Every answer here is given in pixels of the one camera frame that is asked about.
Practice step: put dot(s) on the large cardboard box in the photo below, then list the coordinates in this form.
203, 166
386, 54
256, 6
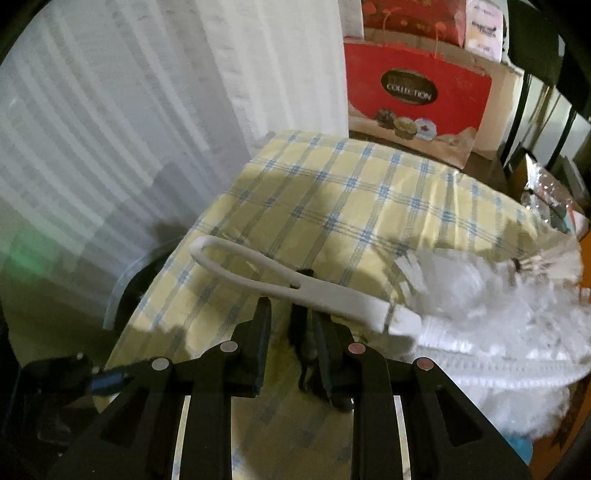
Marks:
501, 106

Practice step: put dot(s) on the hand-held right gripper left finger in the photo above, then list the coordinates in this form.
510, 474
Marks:
261, 350

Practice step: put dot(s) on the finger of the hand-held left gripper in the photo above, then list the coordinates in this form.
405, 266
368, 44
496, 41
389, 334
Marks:
111, 382

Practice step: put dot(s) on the black speaker stand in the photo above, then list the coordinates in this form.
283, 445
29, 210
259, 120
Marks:
516, 120
565, 134

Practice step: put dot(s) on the red chocolate print bag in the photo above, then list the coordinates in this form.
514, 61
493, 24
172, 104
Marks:
369, 83

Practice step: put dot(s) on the red floral gift bag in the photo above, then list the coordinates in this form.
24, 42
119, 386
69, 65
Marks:
406, 18

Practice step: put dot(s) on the blue cloth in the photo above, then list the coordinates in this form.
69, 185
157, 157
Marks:
519, 448

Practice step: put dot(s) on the white fluffy duster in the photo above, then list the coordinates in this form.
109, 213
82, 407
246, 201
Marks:
485, 300

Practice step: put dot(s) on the white small box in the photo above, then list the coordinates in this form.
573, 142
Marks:
482, 27

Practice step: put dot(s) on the crinkled clear plastic bag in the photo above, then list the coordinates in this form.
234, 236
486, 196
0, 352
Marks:
547, 184

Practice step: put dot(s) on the black speaker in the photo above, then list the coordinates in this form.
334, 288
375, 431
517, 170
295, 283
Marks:
535, 41

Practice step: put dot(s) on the yellow checked tablecloth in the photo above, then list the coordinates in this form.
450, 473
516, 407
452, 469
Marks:
346, 194

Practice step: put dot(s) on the white curtain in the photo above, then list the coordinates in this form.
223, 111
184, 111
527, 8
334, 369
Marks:
115, 115

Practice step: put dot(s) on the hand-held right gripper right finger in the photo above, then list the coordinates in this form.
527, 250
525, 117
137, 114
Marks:
325, 360

